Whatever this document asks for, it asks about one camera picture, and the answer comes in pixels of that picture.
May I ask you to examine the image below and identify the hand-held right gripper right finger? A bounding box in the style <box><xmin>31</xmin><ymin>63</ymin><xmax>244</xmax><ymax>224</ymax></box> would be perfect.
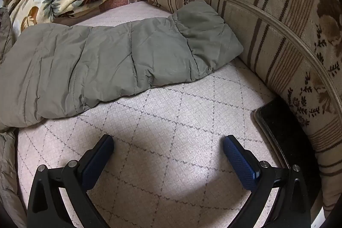
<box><xmin>223</xmin><ymin>134</ymin><xmax>312</xmax><ymax>228</ymax></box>

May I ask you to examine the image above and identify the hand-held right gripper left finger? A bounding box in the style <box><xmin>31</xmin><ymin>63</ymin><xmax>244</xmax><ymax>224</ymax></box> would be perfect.
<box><xmin>27</xmin><ymin>134</ymin><xmax>115</xmax><ymax>228</ymax></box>

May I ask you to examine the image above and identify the grey puffer jacket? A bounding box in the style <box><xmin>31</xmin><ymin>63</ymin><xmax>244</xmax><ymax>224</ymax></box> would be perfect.
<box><xmin>0</xmin><ymin>0</ymin><xmax>244</xmax><ymax>226</ymax></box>

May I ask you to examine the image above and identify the black phone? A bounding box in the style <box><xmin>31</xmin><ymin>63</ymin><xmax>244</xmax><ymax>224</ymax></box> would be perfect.
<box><xmin>253</xmin><ymin>100</ymin><xmax>318</xmax><ymax>170</ymax></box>

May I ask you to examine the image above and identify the pink quilted mat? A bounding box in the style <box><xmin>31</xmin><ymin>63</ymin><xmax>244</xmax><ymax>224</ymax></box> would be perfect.
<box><xmin>16</xmin><ymin>1</ymin><xmax>284</xmax><ymax>228</ymax></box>

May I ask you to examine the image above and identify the beige striped cushion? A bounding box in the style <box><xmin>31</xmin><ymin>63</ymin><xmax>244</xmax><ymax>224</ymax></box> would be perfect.
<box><xmin>144</xmin><ymin>0</ymin><xmax>342</xmax><ymax>218</ymax></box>

